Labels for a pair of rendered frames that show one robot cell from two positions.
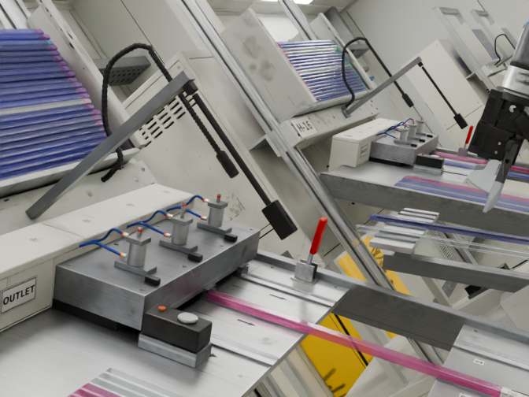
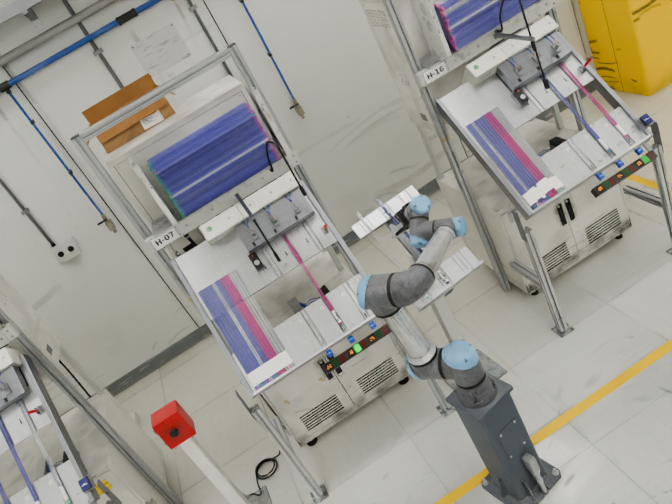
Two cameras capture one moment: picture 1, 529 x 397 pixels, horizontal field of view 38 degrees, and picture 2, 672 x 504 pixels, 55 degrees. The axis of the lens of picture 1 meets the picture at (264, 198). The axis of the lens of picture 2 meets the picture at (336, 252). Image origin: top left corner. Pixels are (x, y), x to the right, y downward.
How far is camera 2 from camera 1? 2.47 m
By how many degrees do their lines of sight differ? 64
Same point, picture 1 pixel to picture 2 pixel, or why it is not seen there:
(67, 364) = (228, 261)
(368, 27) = not seen: outside the picture
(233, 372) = (266, 277)
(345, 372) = (602, 46)
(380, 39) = not seen: outside the picture
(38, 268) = (227, 230)
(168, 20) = not seen: outside the picture
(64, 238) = (237, 218)
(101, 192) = (268, 175)
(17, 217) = (231, 197)
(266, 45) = (429, 14)
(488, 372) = (340, 300)
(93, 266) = (242, 230)
